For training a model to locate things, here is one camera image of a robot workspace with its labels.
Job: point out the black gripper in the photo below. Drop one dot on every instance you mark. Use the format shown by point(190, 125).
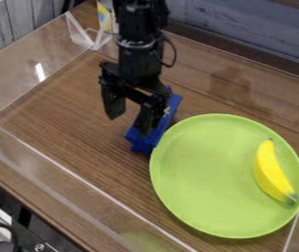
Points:
point(133, 78)

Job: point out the blue cross-shaped block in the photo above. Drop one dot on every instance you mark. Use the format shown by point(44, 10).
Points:
point(143, 144)

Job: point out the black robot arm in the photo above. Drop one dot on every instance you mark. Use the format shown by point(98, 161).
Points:
point(142, 19)

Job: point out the green plate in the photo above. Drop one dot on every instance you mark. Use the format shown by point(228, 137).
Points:
point(202, 176)

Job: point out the white can with label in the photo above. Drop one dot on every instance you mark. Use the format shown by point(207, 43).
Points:
point(104, 14)

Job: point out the clear acrylic front barrier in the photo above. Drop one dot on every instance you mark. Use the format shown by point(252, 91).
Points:
point(92, 217)

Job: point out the yellow toy banana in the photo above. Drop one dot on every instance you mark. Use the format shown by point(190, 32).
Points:
point(270, 175)

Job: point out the clear acrylic corner bracket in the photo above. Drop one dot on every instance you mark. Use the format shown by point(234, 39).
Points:
point(87, 37)

